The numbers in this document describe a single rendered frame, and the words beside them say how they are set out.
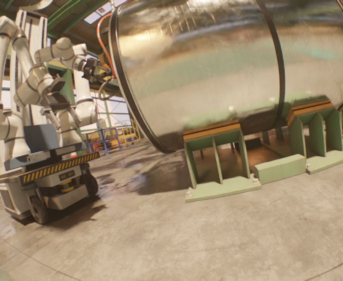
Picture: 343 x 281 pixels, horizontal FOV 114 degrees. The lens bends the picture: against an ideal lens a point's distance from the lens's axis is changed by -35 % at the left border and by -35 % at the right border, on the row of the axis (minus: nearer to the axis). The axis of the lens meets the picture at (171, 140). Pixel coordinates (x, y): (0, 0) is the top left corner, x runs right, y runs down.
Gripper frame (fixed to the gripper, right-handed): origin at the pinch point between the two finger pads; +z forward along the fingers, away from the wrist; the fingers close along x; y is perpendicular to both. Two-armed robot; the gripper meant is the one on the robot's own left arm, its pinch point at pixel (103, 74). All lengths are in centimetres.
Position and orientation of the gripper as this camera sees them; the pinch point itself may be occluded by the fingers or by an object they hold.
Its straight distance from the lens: 105.8
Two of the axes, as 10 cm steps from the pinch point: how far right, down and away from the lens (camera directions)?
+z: 8.9, 4.4, 1.1
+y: -1.7, 5.4, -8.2
